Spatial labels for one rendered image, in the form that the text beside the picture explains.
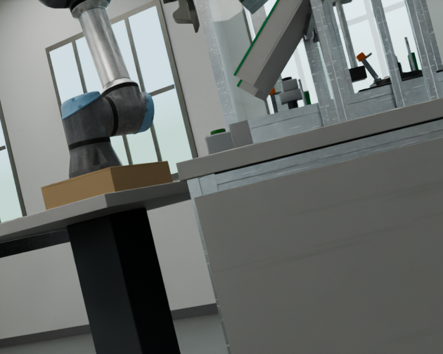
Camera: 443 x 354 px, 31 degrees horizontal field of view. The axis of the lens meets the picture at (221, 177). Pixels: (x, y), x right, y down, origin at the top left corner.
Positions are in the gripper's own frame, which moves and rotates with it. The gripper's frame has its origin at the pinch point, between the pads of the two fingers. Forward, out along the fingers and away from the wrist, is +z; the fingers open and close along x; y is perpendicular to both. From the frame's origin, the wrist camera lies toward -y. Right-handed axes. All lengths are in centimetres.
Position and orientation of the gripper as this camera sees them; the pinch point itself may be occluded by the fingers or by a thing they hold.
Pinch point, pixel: (197, 27)
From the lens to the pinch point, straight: 199.9
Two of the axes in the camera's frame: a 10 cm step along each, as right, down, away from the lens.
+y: -9.7, 2.4, 0.5
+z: 2.4, 9.7, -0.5
